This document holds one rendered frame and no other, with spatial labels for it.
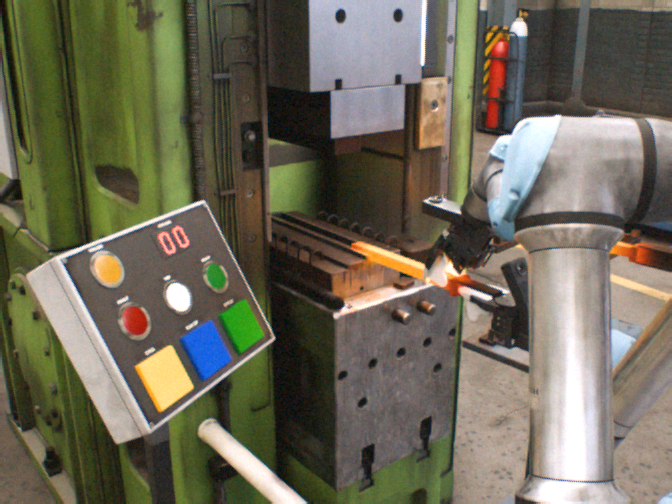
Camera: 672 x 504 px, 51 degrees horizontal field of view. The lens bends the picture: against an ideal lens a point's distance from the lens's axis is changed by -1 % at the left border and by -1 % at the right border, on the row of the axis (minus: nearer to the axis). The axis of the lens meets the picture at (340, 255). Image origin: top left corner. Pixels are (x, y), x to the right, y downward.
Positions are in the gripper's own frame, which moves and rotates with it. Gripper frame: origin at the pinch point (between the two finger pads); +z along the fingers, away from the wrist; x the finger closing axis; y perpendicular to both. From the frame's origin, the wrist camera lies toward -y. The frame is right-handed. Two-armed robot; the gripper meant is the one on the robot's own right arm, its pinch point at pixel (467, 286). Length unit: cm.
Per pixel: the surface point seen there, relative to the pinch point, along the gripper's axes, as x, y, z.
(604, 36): 794, -13, 470
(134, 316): -64, -9, 8
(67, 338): -73, -8, 10
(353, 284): -6.2, 6.3, 27.5
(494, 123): 593, 85, 483
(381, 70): 1.1, -39.3, 27.0
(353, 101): -6.3, -33.6, 27.1
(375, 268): 0.2, 4.1, 27.4
